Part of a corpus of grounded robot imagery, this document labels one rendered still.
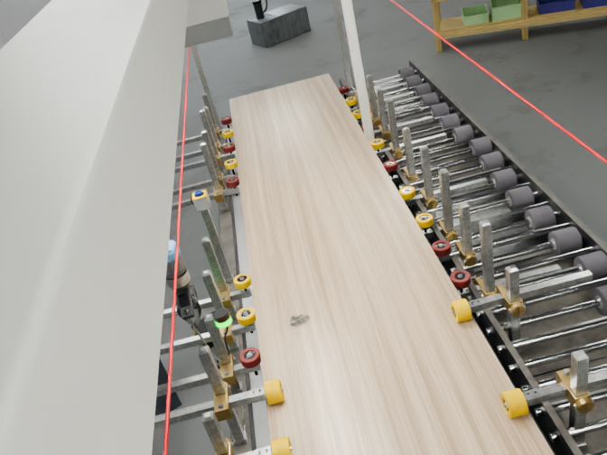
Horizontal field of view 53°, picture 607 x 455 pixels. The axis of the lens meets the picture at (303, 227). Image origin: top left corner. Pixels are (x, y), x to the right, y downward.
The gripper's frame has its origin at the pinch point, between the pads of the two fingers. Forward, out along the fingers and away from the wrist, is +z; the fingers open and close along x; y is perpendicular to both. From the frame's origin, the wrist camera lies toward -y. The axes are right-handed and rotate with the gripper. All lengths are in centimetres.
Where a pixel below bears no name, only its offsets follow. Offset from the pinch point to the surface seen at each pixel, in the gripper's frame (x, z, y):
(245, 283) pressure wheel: -19.3, 11.0, 33.6
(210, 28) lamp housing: -44, -131, -102
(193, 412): 2.1, 5.3, -39.1
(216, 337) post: -8.1, 0.0, -10.3
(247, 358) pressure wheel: -16.9, 10.9, -14.3
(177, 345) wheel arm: 13.2, 16.8, 10.9
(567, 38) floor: -391, 102, 449
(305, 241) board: -50, 11, 54
